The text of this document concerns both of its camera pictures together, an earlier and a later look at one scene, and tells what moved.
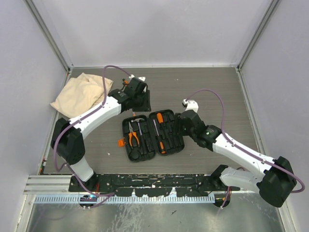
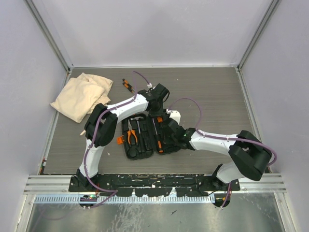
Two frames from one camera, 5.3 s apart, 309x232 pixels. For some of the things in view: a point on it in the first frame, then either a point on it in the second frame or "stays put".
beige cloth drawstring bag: (79, 93) stays put
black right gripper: (179, 124) → (167, 141)
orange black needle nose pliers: (130, 134) stays put
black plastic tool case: (159, 133) stays put
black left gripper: (146, 106) → (160, 112)
